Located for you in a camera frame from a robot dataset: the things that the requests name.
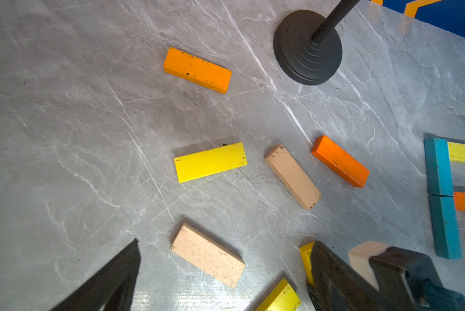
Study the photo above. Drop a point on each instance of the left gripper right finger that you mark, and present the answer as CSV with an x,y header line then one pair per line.
x,y
338,287

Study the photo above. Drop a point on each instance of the tan block upper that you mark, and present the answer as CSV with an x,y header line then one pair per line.
x,y
293,177

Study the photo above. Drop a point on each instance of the black microphone on stand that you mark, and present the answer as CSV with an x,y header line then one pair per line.
x,y
307,45

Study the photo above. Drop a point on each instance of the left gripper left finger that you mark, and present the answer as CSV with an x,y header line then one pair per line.
x,y
112,287

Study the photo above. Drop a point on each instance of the tan block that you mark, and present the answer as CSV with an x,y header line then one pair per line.
x,y
207,255
293,177

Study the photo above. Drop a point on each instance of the teal block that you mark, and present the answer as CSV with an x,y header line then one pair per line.
x,y
439,174
445,227

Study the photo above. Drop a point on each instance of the yellow block diagonal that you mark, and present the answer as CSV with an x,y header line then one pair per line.
x,y
283,298

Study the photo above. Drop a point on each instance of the tan block lower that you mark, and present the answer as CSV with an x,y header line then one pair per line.
x,y
207,255

